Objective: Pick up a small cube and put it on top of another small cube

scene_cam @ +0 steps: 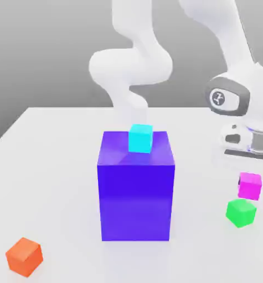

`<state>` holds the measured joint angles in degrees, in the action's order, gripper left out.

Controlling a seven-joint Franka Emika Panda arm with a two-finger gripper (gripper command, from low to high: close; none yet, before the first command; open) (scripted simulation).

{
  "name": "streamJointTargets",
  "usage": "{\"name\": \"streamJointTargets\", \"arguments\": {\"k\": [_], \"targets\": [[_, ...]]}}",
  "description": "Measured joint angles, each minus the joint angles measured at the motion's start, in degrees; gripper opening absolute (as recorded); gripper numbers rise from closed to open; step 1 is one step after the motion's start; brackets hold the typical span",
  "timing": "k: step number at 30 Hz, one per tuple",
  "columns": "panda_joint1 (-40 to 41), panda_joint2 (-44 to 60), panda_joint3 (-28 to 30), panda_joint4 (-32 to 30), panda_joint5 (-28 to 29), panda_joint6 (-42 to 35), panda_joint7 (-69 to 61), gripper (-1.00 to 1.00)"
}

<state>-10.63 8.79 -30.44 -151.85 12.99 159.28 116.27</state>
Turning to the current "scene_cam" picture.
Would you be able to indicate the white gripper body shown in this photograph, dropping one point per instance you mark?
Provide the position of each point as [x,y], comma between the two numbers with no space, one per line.
[248,154]

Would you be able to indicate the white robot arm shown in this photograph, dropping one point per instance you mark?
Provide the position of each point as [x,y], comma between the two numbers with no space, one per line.
[131,66]

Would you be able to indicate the small magenta cube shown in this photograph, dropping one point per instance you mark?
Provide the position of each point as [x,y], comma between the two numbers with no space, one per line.
[250,186]

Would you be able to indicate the small green cube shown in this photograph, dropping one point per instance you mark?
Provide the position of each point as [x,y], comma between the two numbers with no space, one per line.
[240,213]

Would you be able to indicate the small cyan cube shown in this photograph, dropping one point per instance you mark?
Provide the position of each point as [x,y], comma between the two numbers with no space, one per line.
[140,139]

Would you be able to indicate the small orange cube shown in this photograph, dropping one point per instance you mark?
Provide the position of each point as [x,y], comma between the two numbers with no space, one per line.
[23,257]

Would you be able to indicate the large purple box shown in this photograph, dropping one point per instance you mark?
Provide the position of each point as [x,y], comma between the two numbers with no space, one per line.
[135,199]

